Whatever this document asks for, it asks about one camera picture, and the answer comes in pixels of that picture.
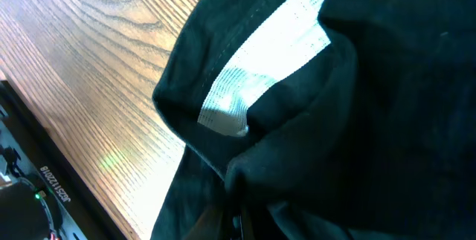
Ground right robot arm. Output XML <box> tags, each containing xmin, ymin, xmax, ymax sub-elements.
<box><xmin>1</xmin><ymin>175</ymin><xmax>255</xmax><ymax>239</ymax></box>

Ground black shorts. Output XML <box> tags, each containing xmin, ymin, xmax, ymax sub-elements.
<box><xmin>151</xmin><ymin>0</ymin><xmax>475</xmax><ymax>239</ymax></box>

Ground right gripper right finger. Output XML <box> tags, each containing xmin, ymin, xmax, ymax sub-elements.
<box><xmin>240</xmin><ymin>207</ymin><xmax>256</xmax><ymax>240</ymax></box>

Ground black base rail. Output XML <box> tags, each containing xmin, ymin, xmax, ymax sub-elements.
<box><xmin>0</xmin><ymin>80</ymin><xmax>129</xmax><ymax>240</ymax></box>

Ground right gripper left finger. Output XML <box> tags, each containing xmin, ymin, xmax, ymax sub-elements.
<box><xmin>184</xmin><ymin>205</ymin><xmax>231</xmax><ymax>240</ymax></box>

